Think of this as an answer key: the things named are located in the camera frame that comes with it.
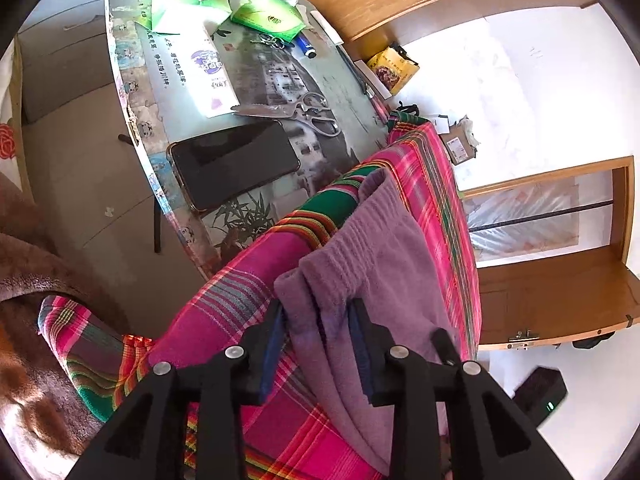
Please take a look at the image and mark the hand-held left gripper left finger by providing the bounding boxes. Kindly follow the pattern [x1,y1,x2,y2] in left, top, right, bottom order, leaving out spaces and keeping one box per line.
[65,297,286,480]

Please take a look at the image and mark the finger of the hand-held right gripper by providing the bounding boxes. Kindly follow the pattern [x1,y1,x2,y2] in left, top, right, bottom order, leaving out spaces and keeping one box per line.
[431,328,462,367]

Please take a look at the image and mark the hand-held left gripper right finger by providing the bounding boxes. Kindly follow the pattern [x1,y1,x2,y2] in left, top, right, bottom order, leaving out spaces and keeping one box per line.
[348,297,576,480]

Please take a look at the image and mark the purple fleece garment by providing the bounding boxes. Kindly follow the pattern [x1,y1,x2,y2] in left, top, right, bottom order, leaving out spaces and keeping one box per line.
[274,167,461,478]

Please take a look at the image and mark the pink plaid blanket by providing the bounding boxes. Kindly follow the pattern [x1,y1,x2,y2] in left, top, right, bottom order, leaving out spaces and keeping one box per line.
[37,117,483,480]

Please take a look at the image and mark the black box with green light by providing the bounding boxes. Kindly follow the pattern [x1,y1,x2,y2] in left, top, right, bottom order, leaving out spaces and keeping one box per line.
[512,366,568,428]

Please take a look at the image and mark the wooden door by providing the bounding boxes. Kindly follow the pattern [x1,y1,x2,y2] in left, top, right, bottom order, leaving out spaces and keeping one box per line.
[477,247,640,351]

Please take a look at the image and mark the black smartphone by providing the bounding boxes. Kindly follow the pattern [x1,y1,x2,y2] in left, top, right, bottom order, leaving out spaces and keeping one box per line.
[166,119,302,213]

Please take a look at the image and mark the cardboard box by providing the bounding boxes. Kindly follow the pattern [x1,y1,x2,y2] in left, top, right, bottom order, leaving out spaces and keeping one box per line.
[435,116,478,165]

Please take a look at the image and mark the metal scissors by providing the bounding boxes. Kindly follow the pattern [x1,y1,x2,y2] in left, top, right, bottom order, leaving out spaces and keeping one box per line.
[232,92,343,138]

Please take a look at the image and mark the brown fur blanket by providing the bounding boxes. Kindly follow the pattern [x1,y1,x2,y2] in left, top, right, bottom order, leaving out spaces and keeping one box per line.
[0,175,131,461]

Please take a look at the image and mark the glass top table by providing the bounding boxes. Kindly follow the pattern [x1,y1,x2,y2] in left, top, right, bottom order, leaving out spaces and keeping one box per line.
[104,0,401,281]

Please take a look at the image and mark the yellow paper bag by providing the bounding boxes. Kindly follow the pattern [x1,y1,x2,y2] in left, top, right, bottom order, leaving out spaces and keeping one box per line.
[366,46,420,96]

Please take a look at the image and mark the black pen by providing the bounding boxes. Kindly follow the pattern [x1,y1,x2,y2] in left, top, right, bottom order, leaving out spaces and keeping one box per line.
[334,44,370,95]

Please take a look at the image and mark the white purple paper box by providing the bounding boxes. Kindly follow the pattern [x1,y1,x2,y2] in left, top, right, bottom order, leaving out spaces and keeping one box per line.
[145,25,246,118]

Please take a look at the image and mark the blue lighter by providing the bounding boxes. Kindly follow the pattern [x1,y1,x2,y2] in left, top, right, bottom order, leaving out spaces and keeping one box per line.
[295,32,318,59]

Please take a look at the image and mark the key bunch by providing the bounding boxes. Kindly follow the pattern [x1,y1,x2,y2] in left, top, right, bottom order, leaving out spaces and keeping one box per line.
[250,32,286,51]

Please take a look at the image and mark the small green tissue pack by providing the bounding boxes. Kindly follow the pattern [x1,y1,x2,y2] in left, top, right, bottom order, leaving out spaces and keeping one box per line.
[230,0,308,41]

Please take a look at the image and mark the floral bed sheet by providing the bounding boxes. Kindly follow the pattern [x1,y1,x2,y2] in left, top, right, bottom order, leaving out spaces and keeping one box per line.
[0,40,26,186]

